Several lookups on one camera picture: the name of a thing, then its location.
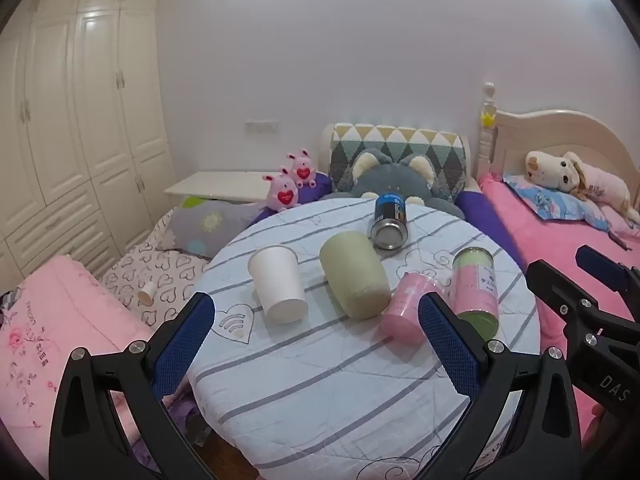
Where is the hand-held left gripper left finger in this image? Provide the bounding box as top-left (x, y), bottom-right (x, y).
top-left (48, 291), bottom-right (216, 480)

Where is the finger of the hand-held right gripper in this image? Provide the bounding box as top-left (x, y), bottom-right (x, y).
top-left (575, 245), bottom-right (640, 295)
top-left (526, 259), bottom-right (640, 358)

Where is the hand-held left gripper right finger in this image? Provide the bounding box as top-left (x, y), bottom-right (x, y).
top-left (417, 292), bottom-right (584, 480)

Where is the pink cup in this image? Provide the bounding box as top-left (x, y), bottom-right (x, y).
top-left (377, 271), bottom-right (442, 346)

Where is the white paper cup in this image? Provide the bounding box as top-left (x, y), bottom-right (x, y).
top-left (248, 245), bottom-right (309, 324)

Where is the green cup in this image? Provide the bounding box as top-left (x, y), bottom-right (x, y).
top-left (319, 230), bottom-right (392, 320)

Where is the pink and green labelled can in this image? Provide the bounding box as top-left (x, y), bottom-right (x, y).
top-left (451, 247), bottom-right (500, 341)

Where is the pink bed sheet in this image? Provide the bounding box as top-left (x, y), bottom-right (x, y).
top-left (477, 175), bottom-right (640, 461)

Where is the heart print white blanket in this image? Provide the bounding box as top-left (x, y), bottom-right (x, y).
top-left (100, 210), bottom-right (212, 332)

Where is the blue printed pillow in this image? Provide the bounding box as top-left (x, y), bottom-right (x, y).
top-left (502, 172), bottom-right (640, 232)

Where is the purple floral cloth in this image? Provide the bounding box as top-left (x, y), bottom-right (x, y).
top-left (164, 390), bottom-right (213, 463)

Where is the cream and pink plush toy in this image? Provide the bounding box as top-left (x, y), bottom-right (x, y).
top-left (525, 150), bottom-right (637, 212)

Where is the purple cushion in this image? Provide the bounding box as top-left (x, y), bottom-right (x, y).
top-left (250, 172), bottom-right (334, 227)
top-left (455, 190), bottom-right (526, 266)

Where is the grey flower print pillow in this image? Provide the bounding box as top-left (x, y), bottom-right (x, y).
top-left (160, 196), bottom-right (267, 261)

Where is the pink floral quilt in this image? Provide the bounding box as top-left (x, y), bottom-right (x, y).
top-left (0, 255), bottom-right (192, 466)

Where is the blue metal can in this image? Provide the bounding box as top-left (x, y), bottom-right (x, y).
top-left (369, 192), bottom-right (408, 252)

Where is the cream wooden bed headboard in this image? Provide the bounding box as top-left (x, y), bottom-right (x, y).
top-left (477, 81), bottom-right (640, 211)

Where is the white side table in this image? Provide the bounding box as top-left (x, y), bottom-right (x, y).
top-left (164, 170), bottom-right (282, 206)

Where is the pink rabbit plush toy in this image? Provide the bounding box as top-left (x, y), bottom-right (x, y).
top-left (286, 148), bottom-right (317, 189)
top-left (263, 167), bottom-right (302, 212)

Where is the grey cat plush toy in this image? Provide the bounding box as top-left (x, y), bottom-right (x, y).
top-left (327, 152), bottom-right (466, 220)

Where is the triangle patterned quilted cushion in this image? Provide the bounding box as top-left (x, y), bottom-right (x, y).
top-left (327, 123), bottom-right (469, 196)

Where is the white wardrobe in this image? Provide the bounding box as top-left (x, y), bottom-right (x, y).
top-left (0, 0), bottom-right (177, 297)

